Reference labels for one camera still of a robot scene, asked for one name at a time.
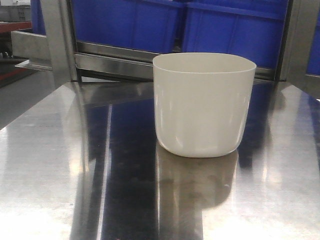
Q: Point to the stainless steel shelf frame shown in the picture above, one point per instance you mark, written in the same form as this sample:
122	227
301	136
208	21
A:
69	59

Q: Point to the right blue storage crate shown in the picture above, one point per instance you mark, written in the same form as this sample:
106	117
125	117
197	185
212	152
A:
252	29

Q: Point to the far right blue crate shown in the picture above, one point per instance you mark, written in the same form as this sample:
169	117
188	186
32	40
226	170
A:
313	67

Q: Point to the far left blue crate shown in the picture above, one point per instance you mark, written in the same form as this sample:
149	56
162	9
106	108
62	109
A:
37	20

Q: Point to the left blue storage crate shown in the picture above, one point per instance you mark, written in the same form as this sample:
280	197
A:
148	25

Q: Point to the blue storage crate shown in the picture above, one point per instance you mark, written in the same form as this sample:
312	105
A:
148	25
252	29

